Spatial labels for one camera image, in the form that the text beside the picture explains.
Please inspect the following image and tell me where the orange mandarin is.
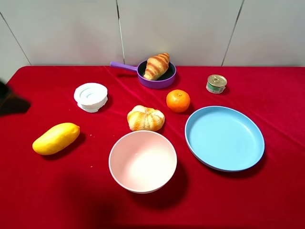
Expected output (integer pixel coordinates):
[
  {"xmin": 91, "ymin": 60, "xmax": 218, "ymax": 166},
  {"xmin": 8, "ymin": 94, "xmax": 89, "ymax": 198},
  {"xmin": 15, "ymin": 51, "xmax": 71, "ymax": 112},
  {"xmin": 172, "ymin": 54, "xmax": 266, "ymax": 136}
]
[{"xmin": 166, "ymin": 89, "xmax": 191, "ymax": 113}]

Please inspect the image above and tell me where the pink bowl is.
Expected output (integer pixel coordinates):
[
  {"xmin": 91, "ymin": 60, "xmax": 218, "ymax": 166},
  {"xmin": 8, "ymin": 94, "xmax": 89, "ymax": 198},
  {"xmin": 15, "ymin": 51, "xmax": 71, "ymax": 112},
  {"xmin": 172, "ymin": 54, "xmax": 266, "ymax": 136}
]
[{"xmin": 108, "ymin": 130, "xmax": 177, "ymax": 194}]

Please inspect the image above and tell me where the yellow mango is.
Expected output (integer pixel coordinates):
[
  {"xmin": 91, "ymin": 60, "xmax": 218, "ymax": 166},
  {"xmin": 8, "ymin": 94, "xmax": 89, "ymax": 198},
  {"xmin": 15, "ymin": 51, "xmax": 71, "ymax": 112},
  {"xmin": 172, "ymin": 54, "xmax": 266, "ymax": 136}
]
[{"xmin": 32, "ymin": 123, "xmax": 80, "ymax": 156}]

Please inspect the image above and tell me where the small tin can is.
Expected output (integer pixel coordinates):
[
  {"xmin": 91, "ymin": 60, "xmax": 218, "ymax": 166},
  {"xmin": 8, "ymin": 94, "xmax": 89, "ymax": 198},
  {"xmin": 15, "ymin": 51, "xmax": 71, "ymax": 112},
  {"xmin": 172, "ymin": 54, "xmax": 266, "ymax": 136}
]
[{"xmin": 206, "ymin": 74, "xmax": 227, "ymax": 94}]

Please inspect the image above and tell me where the blue round plate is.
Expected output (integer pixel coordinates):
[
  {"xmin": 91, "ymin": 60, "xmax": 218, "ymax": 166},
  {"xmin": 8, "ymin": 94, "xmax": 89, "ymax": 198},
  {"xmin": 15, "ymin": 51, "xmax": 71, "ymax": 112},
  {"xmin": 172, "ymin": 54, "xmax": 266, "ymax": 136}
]
[{"xmin": 184, "ymin": 106, "xmax": 265, "ymax": 172}]

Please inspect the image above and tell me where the purple frying pan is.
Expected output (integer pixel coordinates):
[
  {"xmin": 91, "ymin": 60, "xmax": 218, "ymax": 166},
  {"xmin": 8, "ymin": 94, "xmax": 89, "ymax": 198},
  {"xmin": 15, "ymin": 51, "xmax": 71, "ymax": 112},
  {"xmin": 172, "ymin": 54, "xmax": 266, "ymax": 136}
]
[{"xmin": 110, "ymin": 61, "xmax": 176, "ymax": 89}]

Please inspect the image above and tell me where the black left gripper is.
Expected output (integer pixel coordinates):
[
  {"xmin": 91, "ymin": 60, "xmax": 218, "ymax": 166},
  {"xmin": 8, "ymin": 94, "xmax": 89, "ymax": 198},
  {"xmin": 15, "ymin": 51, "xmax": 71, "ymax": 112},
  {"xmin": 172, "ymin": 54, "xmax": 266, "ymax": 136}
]
[{"xmin": 0, "ymin": 81, "xmax": 31, "ymax": 116}]

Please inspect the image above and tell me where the croissant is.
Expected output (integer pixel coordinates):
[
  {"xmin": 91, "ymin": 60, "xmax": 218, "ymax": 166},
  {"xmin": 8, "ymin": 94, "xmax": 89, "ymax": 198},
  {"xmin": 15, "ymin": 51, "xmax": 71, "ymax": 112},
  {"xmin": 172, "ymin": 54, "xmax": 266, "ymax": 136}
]
[{"xmin": 143, "ymin": 53, "xmax": 170, "ymax": 81}]

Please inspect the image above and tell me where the peeled mandarin toy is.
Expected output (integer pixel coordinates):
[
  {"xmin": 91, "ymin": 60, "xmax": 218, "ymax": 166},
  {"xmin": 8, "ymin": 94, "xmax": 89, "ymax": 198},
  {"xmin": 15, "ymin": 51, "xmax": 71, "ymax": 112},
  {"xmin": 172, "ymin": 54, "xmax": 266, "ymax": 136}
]
[{"xmin": 127, "ymin": 105, "xmax": 165, "ymax": 131}]

